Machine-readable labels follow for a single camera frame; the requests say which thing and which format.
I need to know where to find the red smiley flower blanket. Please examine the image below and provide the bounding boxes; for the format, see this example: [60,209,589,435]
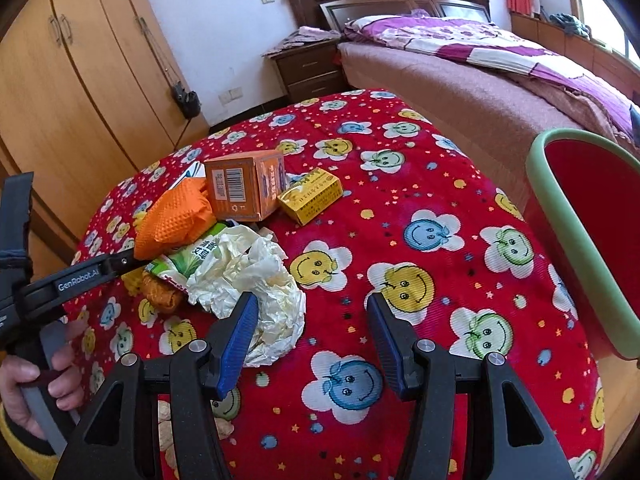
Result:
[65,89,606,480]

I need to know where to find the wooden windowsill cabinet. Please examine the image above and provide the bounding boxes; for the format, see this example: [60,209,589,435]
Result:
[510,10,640,106]

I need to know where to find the purple and white pillow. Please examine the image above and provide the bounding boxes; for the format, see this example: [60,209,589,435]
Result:
[349,12,426,35]

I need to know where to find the dark wooden nightstand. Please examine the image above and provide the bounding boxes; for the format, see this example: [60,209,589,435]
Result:
[270,39,346,106]

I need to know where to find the white paper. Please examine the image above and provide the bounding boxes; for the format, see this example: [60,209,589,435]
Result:
[187,225,307,367]

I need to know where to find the black hanging bag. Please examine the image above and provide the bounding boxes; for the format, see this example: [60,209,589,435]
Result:
[136,16,202,120]

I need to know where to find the person's left forearm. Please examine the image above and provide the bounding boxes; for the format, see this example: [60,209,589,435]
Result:
[0,405,61,480]

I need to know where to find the brown snack piece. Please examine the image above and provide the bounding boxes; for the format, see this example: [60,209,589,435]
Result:
[140,272,188,316]

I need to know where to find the orange textured packet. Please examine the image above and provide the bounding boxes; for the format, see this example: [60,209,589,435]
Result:
[134,178,217,261]

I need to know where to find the purple floral quilt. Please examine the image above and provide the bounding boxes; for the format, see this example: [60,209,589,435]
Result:
[345,14,640,136]

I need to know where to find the white medicine box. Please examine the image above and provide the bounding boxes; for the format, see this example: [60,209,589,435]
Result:
[167,162,207,191]

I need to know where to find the dark wooden bed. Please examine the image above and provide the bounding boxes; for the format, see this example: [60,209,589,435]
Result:
[284,0,640,211]

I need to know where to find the teal cloth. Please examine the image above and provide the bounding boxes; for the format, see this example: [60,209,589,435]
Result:
[549,12,591,40]

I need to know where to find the small yellow cardboard box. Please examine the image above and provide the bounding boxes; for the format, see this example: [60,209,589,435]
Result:
[276,169,344,226]

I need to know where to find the pink patterned cloth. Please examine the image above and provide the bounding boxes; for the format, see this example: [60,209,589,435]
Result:
[262,26,343,58]

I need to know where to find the orange cardboard box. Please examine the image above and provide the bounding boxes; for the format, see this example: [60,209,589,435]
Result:
[204,151,287,223]

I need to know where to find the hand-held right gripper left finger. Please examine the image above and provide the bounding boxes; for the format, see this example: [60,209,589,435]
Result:
[52,292,261,480]

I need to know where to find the green and white packet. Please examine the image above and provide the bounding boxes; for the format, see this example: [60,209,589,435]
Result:
[150,222,231,293]

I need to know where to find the tan wooden block puzzle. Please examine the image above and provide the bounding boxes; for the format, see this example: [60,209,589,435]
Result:
[157,400,236,461]

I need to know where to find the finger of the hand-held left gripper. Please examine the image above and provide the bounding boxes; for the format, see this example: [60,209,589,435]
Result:
[97,249,151,277]

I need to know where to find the window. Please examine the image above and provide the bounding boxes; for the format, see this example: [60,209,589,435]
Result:
[565,0,640,68]

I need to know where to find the red chair with green frame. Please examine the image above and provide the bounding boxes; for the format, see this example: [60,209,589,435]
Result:
[525,129,640,361]

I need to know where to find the person's left hand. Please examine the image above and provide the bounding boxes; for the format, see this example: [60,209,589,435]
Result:
[0,317,88,443]

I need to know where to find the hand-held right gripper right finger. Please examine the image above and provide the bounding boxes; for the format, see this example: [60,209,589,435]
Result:
[366,292,576,480]

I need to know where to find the light wooden wardrobe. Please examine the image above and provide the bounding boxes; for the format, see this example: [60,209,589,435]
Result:
[0,0,208,281]

